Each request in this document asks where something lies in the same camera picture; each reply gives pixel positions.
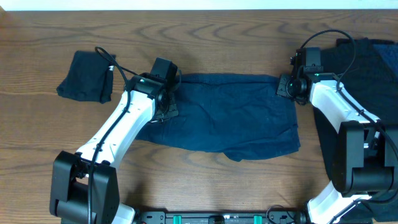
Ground blue garment at edge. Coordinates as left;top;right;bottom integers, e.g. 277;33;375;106
373;44;397;80

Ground dark blue shorts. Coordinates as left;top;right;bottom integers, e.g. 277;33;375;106
137;73;300;161

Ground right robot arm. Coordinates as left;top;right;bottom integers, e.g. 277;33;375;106
276;72;397;223

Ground black garment pile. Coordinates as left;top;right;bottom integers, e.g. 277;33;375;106
313;39;397;223

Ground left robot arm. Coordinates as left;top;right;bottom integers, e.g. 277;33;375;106
50;72;179;223

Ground folded black cloth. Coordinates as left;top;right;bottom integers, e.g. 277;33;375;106
57;50;114;104

